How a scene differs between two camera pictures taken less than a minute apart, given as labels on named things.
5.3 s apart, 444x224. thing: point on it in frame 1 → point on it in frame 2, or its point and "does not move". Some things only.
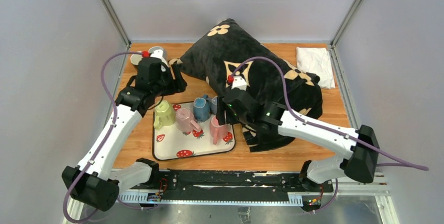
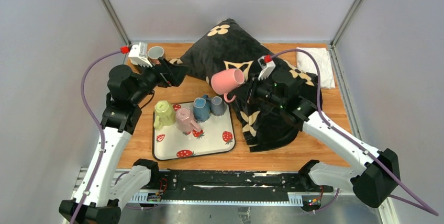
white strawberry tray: (169, 142) does not move
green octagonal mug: (164, 114) does not move
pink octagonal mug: (184, 119) does not move
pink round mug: (217, 131) → (226, 82)
